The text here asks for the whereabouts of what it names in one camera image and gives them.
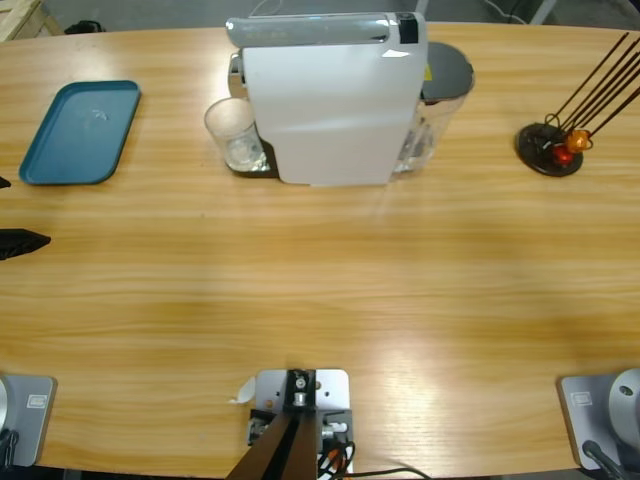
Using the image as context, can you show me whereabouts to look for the black wire capsule holder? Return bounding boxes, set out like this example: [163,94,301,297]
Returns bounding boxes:
[514,32,640,178]

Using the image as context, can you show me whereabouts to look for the white capsule coffee machine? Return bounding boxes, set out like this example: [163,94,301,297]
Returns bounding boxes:
[224,10,429,189]

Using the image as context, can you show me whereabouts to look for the teal plastic tray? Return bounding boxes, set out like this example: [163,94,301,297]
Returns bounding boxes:
[18,80,143,187]

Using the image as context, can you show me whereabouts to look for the white floor cable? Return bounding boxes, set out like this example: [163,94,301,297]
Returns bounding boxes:
[482,0,524,24]

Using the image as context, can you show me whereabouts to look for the white tape tag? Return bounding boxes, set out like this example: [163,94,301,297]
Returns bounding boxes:
[228,377,257,405]

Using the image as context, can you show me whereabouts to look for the clear drinking glass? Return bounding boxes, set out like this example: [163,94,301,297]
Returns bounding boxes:
[203,97,269,175]

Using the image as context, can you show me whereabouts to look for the black bag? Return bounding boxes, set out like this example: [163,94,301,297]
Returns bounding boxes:
[63,19,107,35]

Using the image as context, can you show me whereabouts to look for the orange coffee capsule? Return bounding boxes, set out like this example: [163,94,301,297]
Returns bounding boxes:
[565,128,591,154]

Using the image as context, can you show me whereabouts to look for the wooden crate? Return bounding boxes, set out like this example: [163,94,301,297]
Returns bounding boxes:
[0,0,66,44]

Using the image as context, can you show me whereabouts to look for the black cable at mounting plate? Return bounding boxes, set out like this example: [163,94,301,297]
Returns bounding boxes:
[344,439,431,480]

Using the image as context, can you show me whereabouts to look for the clear water tank black lid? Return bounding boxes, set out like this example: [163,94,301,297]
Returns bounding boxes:
[389,40,475,182]

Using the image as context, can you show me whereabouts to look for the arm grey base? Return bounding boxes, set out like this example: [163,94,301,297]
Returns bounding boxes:
[558,368,640,471]
[0,374,58,467]

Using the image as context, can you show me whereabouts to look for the base black cable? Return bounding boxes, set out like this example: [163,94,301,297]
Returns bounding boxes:
[582,439,626,480]
[0,429,21,467]

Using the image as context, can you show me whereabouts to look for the grey metal frame leg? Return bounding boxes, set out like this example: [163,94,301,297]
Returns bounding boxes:
[519,0,557,25]

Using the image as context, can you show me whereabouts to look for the dark camera post with bracket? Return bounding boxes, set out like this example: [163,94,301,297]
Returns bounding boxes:
[224,368,321,480]

